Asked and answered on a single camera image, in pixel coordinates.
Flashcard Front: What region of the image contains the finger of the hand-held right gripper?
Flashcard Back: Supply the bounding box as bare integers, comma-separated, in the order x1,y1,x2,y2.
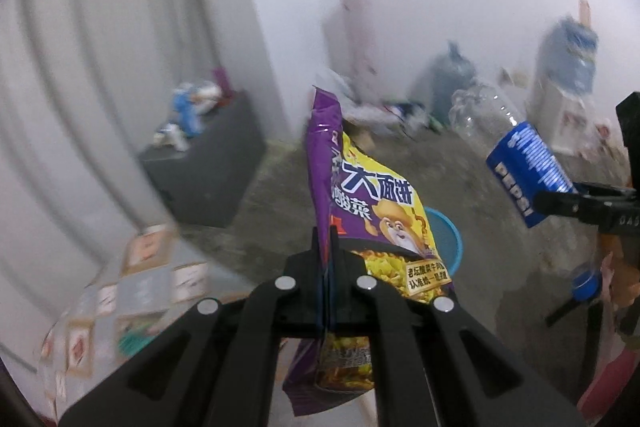
532,182,640,228

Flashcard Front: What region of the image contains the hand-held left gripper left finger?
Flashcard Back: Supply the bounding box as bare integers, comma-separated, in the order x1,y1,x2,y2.
59,227,331,427

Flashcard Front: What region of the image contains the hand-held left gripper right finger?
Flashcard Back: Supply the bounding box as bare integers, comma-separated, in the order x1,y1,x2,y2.
327,227,586,427

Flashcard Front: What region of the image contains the clear plastic bottle blue label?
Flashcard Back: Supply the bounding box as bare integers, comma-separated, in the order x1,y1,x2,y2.
449,82,577,229

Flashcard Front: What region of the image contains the purple noodle packet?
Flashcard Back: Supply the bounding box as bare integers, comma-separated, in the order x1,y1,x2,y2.
282,87,456,418

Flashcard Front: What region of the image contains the person's right forearm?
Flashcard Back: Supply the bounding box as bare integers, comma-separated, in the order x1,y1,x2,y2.
597,234,640,338

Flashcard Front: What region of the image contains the white water dispenser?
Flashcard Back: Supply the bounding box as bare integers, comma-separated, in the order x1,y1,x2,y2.
527,82,603,158

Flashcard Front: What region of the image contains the blue round cap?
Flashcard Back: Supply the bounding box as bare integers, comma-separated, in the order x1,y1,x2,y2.
570,263,603,303

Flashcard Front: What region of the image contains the blue labelled water jug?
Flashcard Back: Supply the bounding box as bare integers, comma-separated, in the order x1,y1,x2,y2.
537,14,600,95

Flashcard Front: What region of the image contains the blue plastic basket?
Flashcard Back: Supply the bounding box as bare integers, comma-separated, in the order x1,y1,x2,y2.
422,206,463,278

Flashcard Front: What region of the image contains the black tripod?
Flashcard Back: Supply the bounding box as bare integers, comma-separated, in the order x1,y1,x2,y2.
545,292,608,400

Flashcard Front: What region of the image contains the black cabinet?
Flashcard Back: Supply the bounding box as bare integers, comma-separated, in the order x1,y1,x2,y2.
139,89,268,229

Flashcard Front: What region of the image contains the green water jug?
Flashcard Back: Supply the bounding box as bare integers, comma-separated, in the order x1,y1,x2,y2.
412,41,478,128

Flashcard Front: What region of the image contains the green artificial leaf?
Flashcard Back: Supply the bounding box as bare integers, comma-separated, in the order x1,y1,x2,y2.
117,332,152,356

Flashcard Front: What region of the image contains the pile of clothes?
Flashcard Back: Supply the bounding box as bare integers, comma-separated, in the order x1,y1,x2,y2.
340,94,436,138

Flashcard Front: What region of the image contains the pink cloth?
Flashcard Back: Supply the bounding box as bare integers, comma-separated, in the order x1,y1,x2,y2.
577,342,640,423

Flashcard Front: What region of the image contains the silver toothpaste tube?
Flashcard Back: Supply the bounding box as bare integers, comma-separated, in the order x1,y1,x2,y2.
152,122,192,152

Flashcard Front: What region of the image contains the purple bottle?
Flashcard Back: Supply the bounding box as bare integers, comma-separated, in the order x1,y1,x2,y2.
210,67,234,101

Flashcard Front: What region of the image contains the pink box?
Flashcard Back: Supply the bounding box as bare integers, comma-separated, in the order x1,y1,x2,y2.
322,0,377,98

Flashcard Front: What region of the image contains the white curtain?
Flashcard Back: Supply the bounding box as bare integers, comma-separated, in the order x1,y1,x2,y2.
0,0,293,258

